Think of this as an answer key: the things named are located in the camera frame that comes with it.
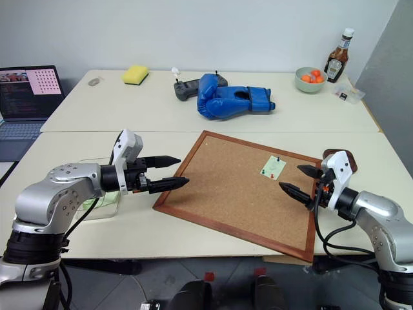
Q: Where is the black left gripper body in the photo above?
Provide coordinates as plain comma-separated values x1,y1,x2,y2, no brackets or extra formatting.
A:
126,157,153,194

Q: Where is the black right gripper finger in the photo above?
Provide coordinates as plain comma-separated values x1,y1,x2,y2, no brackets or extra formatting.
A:
296,164,323,180
278,181,316,210

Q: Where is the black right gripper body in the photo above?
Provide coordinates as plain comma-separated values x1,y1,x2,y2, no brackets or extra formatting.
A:
310,167,336,211

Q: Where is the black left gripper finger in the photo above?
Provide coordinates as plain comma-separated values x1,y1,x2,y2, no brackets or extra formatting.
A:
146,155,182,170
148,176,190,194

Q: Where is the pale green paper note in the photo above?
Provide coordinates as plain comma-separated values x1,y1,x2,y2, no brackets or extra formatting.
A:
259,155,287,178

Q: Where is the brown shallow dish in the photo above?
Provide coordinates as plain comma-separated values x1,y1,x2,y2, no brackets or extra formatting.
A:
322,149,359,174

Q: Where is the clear plastic box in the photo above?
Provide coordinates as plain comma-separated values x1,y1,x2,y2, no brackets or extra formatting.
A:
69,156,122,221

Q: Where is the grey remote controller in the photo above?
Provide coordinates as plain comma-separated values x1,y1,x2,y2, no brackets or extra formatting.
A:
173,69,229,102

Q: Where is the pale green bowl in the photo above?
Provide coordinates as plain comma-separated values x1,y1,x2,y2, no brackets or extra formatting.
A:
294,67,328,94

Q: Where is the clear plastic bag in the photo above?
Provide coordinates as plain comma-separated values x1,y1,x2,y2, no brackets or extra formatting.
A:
334,82,366,105

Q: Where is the blue boxing glove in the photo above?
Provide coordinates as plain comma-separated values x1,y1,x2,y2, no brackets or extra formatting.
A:
196,73,277,121

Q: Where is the yellow sponge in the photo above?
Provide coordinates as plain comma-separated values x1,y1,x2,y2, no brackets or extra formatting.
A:
121,64,150,87

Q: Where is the dark rounded shape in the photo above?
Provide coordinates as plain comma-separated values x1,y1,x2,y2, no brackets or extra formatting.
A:
251,276,287,310
167,280,214,310

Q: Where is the ketchup bottle with white cap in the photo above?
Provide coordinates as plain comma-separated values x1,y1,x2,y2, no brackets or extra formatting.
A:
323,27,356,84

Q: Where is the open laptop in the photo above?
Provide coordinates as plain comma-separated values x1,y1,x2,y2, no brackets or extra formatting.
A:
0,65,66,162

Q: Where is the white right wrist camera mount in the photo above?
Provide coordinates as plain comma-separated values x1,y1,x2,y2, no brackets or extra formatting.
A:
321,150,352,211

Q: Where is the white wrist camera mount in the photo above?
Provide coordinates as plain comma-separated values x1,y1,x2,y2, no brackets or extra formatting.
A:
111,129,145,194
321,150,352,211

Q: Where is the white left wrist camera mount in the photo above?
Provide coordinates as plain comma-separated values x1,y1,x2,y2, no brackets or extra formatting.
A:
111,129,145,194

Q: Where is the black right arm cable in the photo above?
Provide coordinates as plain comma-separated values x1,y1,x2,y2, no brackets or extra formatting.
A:
313,190,383,271

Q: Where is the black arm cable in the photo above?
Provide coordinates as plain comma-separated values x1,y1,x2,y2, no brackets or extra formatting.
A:
313,190,383,271
56,196,101,310

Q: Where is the cork board with wooden frame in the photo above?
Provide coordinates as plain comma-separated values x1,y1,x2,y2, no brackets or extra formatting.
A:
152,130,323,263

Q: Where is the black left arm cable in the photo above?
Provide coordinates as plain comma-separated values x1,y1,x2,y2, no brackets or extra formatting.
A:
56,196,101,310

